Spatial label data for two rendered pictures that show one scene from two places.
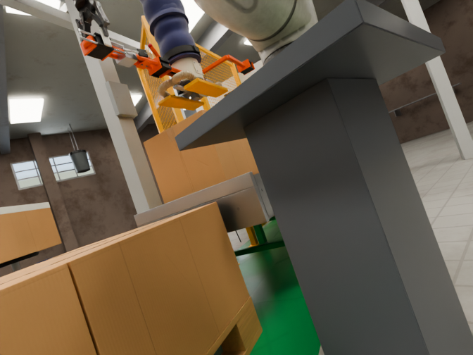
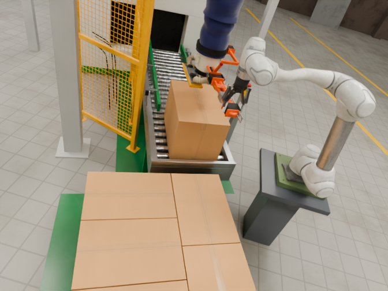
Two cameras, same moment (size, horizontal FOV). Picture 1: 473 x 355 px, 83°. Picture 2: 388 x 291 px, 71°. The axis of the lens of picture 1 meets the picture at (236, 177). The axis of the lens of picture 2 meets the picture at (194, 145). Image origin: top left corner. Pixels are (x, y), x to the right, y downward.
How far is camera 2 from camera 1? 2.12 m
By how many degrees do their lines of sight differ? 61
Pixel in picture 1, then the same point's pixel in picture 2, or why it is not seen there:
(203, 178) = (206, 152)
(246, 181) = (232, 166)
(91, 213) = not seen: outside the picture
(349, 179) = (292, 212)
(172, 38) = (224, 43)
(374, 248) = (284, 222)
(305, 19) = not seen: hidden behind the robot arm
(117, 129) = (66, 9)
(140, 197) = (70, 88)
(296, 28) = not seen: hidden behind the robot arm
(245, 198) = (226, 171)
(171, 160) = (193, 138)
